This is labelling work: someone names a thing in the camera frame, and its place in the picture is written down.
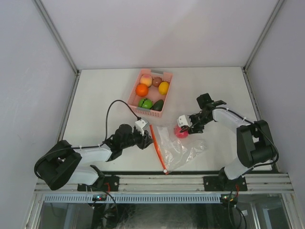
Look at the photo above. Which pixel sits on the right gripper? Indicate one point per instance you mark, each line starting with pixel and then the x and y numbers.
pixel 195 129

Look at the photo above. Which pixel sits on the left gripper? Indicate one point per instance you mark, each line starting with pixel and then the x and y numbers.
pixel 145 140

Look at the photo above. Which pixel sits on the fake red fruit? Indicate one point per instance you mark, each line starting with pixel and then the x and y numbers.
pixel 180 133

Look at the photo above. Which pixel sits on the clear zip top bag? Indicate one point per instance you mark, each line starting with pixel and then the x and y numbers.
pixel 173 152

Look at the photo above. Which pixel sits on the fake green fruit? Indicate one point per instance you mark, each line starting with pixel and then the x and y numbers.
pixel 145 103

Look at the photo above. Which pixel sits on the fake dark green avocado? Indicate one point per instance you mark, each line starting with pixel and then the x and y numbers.
pixel 158 105

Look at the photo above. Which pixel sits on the fake yellow lemon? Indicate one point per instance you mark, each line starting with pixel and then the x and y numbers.
pixel 163 88

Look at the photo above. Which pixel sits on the fake orange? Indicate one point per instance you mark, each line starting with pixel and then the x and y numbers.
pixel 141 90

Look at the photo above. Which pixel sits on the fake brown pink fruit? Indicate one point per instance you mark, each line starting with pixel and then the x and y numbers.
pixel 157 81

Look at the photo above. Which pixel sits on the fake peach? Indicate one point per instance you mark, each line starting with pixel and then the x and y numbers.
pixel 146 79

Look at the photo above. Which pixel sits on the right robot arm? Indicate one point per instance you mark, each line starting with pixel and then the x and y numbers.
pixel 255 146

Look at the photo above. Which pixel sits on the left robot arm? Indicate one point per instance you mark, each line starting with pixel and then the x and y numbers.
pixel 65 164

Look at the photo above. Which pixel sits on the pink plastic basket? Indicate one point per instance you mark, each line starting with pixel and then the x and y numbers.
pixel 153 93

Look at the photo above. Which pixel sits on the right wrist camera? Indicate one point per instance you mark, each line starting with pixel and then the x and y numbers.
pixel 184 120

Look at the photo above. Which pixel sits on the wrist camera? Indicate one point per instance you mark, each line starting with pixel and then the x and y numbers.
pixel 184 120
pixel 142 125

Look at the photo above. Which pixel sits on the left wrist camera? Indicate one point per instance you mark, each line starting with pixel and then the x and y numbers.
pixel 142 125

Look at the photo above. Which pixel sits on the aluminium front rail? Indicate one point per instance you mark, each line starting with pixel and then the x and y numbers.
pixel 256 183

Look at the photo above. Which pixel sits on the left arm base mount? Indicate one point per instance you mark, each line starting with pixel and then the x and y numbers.
pixel 108 183

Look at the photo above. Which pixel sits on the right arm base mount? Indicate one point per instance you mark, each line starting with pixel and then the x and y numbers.
pixel 215 183

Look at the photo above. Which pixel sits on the slotted cable duct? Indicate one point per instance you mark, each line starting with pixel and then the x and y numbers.
pixel 133 198

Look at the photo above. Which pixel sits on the right aluminium corner post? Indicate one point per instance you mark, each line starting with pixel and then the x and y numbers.
pixel 271 19

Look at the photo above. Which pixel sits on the aluminium corner post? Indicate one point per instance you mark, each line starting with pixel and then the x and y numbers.
pixel 55 34
pixel 271 19

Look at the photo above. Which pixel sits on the left aluminium corner post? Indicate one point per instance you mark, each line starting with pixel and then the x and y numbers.
pixel 55 34

